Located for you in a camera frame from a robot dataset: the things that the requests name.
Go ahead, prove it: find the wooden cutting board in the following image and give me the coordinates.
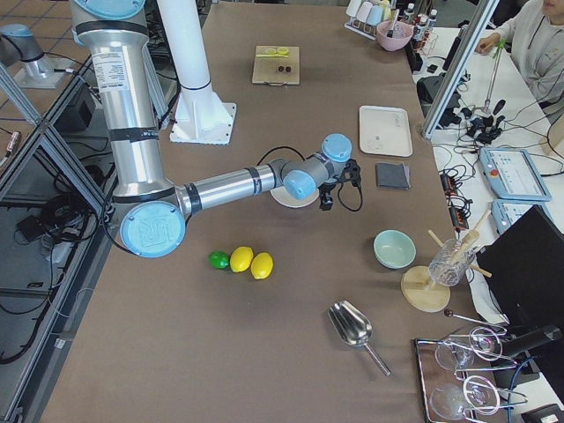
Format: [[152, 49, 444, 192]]
[[251, 45, 301, 86]]

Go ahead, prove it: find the pink bowl with ice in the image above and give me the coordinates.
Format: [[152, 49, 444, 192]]
[[376, 21, 413, 51]]

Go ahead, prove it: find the white wire cup rack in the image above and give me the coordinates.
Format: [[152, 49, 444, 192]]
[[344, 0, 396, 41]]

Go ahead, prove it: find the yellow lemon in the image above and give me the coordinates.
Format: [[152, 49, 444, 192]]
[[250, 252, 274, 280], [229, 246, 254, 272]]

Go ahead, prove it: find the metal muddler black tip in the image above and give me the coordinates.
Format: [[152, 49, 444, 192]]
[[386, 9, 400, 38]]

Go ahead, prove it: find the wire glass rack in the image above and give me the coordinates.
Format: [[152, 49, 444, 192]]
[[413, 326, 528, 422]]

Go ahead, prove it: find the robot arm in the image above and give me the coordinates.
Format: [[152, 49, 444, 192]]
[[70, 1, 352, 258]]

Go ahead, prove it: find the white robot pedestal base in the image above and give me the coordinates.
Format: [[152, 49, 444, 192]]
[[158, 0, 236, 145]]

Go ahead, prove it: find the cream round plate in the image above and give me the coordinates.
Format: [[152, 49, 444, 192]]
[[270, 187, 319, 208]]

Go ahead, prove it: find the grey folded cloth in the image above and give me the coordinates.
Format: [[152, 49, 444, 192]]
[[375, 162, 411, 190]]

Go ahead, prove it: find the black monitor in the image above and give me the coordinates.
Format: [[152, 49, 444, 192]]
[[477, 205, 563, 329]]

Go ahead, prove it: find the seated person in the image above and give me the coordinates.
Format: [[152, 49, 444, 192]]
[[475, 0, 563, 121]]

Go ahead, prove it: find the aluminium frame post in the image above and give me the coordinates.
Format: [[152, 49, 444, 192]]
[[421, 0, 499, 141]]

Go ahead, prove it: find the clear textured glass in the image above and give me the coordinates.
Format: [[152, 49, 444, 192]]
[[428, 239, 475, 287]]

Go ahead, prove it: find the mint green bowl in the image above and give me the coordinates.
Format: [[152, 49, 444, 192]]
[[373, 230, 416, 270]]

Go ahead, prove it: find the wooden cup stand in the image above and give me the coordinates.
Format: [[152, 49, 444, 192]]
[[401, 210, 492, 313]]

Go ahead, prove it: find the green lime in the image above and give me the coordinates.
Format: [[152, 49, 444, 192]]
[[208, 250, 230, 270]]

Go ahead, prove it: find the metal ice scoop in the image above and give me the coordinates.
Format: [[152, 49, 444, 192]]
[[328, 300, 392, 377]]

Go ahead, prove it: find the blue teach pendant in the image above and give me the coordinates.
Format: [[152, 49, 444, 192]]
[[479, 147, 552, 202], [491, 199, 536, 234]]

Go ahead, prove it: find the cream rabbit tray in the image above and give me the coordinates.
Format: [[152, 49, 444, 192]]
[[359, 105, 413, 158]]

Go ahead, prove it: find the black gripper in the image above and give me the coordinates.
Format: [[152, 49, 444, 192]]
[[318, 159, 361, 212]]

